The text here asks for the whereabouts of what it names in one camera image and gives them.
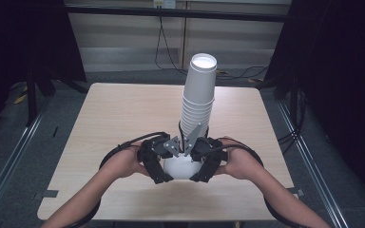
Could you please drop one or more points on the black horizontal bar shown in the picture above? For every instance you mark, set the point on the black horizontal bar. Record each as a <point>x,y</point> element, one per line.
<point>171,12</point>

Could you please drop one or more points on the black curtain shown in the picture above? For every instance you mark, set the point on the black curtain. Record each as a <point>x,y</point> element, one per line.
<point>12,38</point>
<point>345,63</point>

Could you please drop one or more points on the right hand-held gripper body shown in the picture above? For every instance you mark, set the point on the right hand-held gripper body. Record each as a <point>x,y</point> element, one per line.
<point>209,148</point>

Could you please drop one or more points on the person's left hand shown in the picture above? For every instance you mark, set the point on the person's left hand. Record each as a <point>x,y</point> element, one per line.
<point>123,163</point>

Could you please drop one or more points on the person's right hand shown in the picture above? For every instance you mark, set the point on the person's right hand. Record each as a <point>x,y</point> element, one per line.
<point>239,161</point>

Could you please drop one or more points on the single white paper cup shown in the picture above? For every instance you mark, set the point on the single white paper cup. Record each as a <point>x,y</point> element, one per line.
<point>182,167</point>

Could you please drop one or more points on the stack of white paper cups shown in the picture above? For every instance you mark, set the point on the stack of white paper cups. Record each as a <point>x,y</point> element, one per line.
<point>199,85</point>

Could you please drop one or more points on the white wall socket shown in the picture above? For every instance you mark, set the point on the white wall socket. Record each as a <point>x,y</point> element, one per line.
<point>164,3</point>

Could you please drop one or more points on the black metal stand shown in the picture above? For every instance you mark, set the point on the black metal stand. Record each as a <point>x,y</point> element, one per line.
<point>31,95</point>

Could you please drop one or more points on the metal floor rail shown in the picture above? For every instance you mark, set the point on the metal floor rail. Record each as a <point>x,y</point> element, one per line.
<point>12,155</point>
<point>313,180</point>

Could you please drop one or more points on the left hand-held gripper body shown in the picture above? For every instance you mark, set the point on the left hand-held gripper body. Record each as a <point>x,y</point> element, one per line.
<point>153,148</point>

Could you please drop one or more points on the grey table edge bracket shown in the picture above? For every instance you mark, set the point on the grey table edge bracket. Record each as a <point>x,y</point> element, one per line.
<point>49,193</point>
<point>297,192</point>

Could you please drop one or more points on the small yellow floor item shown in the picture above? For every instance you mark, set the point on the small yellow floor item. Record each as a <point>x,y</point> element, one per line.
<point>20,98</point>

